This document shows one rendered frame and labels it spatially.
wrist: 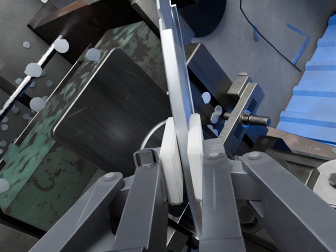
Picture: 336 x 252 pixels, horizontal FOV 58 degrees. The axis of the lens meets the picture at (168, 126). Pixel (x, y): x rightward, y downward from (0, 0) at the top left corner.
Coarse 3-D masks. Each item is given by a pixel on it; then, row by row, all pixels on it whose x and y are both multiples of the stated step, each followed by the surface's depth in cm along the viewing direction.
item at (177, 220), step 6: (228, 156) 54; (186, 210) 49; (168, 216) 50; (180, 216) 49; (186, 216) 49; (180, 222) 49; (186, 222) 49; (192, 222) 50; (186, 228) 50; (192, 228) 51
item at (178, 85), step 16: (160, 0) 21; (160, 16) 20; (176, 16) 40; (160, 32) 19; (176, 32) 42; (176, 48) 29; (176, 64) 18; (176, 80) 18; (176, 96) 18; (176, 112) 18; (192, 112) 36; (176, 128) 18; (192, 192) 19; (192, 208) 20
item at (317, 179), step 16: (288, 160) 35; (304, 160) 37; (320, 160) 36; (304, 176) 32; (320, 176) 33; (320, 192) 32; (240, 208) 34; (240, 224) 34; (256, 224) 32; (256, 240) 32; (272, 240) 31
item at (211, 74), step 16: (192, 48) 56; (192, 64) 56; (208, 64) 58; (160, 80) 57; (192, 80) 58; (208, 80) 59; (224, 80) 61; (192, 96) 57; (224, 96) 62; (208, 112) 60; (224, 112) 64; (256, 128) 70; (240, 144) 67; (96, 176) 52
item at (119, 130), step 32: (128, 64) 39; (96, 96) 37; (128, 96) 40; (160, 96) 43; (64, 128) 35; (96, 128) 38; (128, 128) 40; (160, 128) 43; (96, 160) 38; (128, 160) 41
